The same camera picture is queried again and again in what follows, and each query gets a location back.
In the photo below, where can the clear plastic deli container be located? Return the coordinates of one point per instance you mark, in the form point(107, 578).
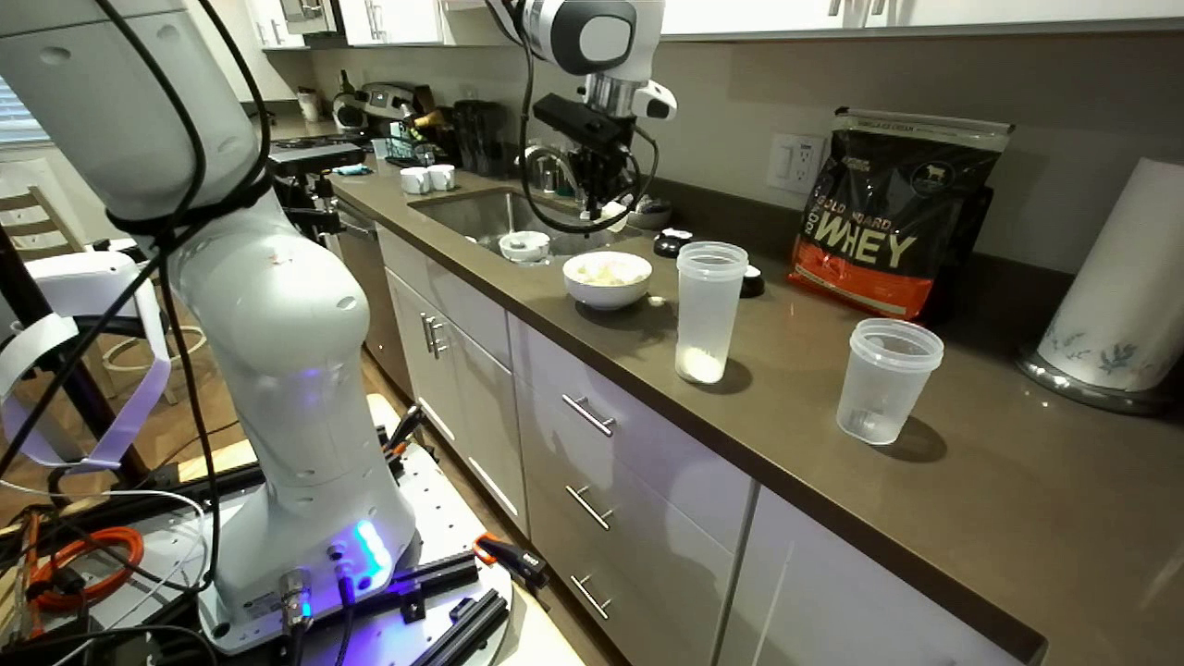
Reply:
point(887, 390)

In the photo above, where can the metal paper towel holder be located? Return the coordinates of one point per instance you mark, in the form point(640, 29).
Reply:
point(1084, 388)

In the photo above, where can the black stove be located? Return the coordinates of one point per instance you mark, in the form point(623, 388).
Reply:
point(307, 167)

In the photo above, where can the small white round container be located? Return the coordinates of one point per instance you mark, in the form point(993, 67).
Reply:
point(523, 247)

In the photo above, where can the white ceramic bowl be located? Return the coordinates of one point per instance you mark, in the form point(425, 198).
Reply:
point(608, 299)

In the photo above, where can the white paper towel roll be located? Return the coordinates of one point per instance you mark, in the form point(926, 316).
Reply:
point(1131, 282)

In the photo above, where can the black metal rail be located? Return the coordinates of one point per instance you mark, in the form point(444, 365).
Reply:
point(462, 629)

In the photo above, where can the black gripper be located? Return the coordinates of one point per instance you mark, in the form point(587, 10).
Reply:
point(613, 155)

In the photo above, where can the pale protein powder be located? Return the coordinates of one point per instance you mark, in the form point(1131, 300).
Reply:
point(608, 268)

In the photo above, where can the dark coffee maker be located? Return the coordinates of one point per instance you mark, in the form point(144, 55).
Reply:
point(477, 136)

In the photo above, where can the white perforated robot table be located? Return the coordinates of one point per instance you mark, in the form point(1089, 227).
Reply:
point(448, 505)

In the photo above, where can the grey dishwasher front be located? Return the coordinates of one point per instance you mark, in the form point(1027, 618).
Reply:
point(371, 310)

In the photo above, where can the stainless steel sink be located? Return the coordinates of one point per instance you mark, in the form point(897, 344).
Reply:
point(493, 217)

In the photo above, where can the chrome sink faucet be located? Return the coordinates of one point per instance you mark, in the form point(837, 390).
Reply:
point(554, 173)

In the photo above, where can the white wall outlet plate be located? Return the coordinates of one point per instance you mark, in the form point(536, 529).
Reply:
point(797, 159)

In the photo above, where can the white window blinds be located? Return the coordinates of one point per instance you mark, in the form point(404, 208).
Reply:
point(21, 118)

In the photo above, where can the clear shaker bottle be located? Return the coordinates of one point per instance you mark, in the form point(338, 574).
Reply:
point(707, 310)

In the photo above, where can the white upper wall cabinets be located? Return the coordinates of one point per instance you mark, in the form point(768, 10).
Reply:
point(913, 13)

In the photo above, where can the small spilled powder clump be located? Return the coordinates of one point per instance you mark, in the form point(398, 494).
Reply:
point(656, 300)

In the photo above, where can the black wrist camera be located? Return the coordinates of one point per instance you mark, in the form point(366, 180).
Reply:
point(571, 118)

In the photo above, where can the white mug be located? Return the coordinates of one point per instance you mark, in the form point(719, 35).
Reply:
point(440, 175)
point(416, 180)

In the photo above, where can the black tripod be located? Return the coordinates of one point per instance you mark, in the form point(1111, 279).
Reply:
point(69, 368)

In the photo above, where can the white plastic chair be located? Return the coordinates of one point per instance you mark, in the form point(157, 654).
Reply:
point(85, 282)

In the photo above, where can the black red whey bag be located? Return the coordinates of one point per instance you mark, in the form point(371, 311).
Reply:
point(892, 222)

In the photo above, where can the white lower counter cabinets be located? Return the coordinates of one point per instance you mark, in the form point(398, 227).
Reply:
point(667, 541)

